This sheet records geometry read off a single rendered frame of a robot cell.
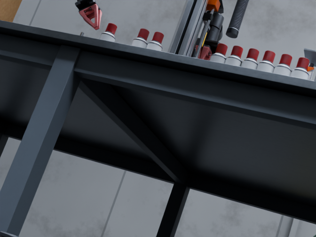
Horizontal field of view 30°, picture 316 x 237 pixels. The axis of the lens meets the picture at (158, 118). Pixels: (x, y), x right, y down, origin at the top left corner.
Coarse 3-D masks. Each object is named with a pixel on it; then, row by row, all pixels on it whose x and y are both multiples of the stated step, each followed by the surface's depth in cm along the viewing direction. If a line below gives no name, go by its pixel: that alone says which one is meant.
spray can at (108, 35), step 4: (108, 24) 202; (112, 24) 201; (108, 28) 201; (112, 28) 201; (116, 28) 202; (104, 32) 200; (108, 32) 200; (112, 32) 201; (100, 36) 201; (104, 36) 199; (108, 36) 199; (112, 36) 200; (108, 40) 199; (112, 40) 200
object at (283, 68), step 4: (284, 56) 178; (288, 56) 178; (280, 60) 179; (284, 60) 178; (288, 60) 178; (280, 64) 177; (284, 64) 177; (288, 64) 177; (276, 68) 177; (280, 68) 176; (284, 68) 176; (288, 68) 176; (276, 72) 176; (280, 72) 176; (284, 72) 176; (288, 72) 176
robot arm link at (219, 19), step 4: (216, 12) 197; (216, 16) 196; (220, 16) 196; (212, 20) 196; (216, 20) 196; (220, 20) 196; (204, 24) 198; (212, 24) 195; (216, 24) 195; (220, 24) 196; (220, 28) 197
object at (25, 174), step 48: (0, 48) 158; (48, 48) 154; (48, 96) 147; (96, 96) 166; (192, 96) 137; (240, 96) 134; (288, 96) 130; (0, 144) 292; (48, 144) 146; (144, 144) 205; (0, 192) 142; (240, 192) 248
